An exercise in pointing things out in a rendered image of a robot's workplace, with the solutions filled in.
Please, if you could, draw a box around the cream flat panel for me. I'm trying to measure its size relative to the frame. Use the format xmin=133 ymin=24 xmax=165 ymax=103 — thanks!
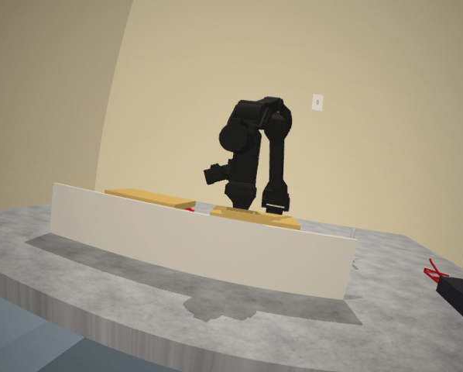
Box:
xmin=50 ymin=183 xmax=358 ymax=300

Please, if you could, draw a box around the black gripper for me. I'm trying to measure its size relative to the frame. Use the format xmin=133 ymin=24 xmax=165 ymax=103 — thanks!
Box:
xmin=225 ymin=154 xmax=259 ymax=210

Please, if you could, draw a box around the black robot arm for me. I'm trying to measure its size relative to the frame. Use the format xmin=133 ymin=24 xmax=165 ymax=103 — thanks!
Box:
xmin=204 ymin=96 xmax=292 ymax=215

